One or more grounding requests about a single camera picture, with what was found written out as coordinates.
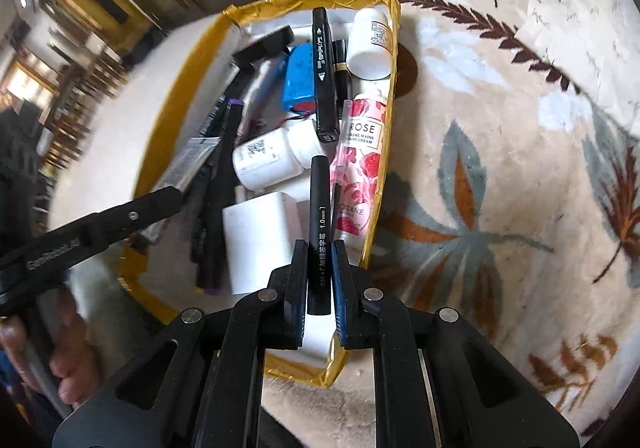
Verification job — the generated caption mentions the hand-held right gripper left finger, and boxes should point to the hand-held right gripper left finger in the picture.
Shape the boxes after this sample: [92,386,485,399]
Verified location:
[52,239,308,448]

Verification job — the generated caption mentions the grey cosmetic tube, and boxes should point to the grey cosmetic tube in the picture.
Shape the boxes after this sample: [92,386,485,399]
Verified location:
[142,135,221,243]

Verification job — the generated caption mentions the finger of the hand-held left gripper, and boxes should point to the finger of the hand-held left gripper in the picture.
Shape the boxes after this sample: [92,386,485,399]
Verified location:
[47,185,183,253]

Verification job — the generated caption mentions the white charger block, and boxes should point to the white charger block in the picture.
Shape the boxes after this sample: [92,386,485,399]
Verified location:
[221,191,303,299]

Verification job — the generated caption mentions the clear plastic pen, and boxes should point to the clear plastic pen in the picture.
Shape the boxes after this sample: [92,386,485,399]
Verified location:
[245,58,283,113]

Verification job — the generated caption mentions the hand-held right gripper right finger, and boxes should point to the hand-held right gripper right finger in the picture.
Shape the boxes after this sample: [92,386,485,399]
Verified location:
[331,239,581,448]

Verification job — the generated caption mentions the black marker blue caps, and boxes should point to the black marker blue caps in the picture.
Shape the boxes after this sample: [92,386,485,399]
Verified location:
[311,8,342,145]

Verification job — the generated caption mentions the blue battery pack red wires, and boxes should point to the blue battery pack red wires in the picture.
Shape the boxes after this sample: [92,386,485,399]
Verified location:
[280,44,321,116]

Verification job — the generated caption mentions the white bottle red label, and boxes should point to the white bottle red label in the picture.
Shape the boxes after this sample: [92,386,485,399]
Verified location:
[346,8,393,81]

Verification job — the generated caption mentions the rose print hand cream tube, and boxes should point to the rose print hand cream tube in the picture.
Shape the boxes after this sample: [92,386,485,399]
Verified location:
[332,90,388,251]

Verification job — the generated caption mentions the white bottle green leaf label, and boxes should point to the white bottle green leaf label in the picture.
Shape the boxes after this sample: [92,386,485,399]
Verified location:
[231,120,328,191]

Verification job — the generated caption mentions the black lipstick gold band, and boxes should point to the black lipstick gold band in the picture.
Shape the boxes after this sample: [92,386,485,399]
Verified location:
[332,38,351,103]

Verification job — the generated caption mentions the long black pen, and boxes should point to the long black pen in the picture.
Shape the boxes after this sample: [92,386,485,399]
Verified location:
[306,155,335,316]

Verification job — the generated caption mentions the person's left hand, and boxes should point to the person's left hand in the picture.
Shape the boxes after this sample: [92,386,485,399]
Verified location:
[0,285,108,409]

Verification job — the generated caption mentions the white foam box yellow tape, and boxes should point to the white foam box yellow tape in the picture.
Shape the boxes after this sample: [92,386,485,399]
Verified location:
[117,0,402,389]

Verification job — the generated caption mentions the beige leaf print blanket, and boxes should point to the beige leaf print blanket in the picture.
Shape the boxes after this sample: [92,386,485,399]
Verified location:
[50,0,640,439]

